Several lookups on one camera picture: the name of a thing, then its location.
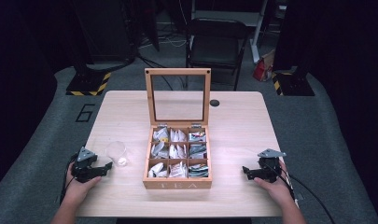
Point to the black curtain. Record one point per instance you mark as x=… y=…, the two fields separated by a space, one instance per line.
x=354 y=77
x=15 y=93

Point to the person's right hand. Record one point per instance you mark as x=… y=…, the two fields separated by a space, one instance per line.
x=277 y=189

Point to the red bag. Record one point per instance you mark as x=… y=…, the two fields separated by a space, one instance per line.
x=262 y=70

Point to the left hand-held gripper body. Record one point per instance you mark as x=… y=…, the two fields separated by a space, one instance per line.
x=84 y=166

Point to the person's left hand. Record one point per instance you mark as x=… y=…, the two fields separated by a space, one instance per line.
x=79 y=189

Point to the striped black stand base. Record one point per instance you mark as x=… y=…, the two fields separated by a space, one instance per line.
x=88 y=83
x=294 y=84

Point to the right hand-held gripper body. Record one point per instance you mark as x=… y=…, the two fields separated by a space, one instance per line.
x=269 y=168

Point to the black folding chair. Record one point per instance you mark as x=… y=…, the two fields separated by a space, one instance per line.
x=216 y=49

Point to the wooden tea box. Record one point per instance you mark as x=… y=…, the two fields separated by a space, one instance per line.
x=177 y=183

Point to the clear plastic cup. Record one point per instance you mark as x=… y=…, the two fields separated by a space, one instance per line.
x=116 y=154

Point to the black table grommet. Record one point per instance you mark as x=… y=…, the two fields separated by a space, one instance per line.
x=214 y=103

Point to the pile of tea bags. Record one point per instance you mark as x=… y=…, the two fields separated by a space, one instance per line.
x=178 y=152

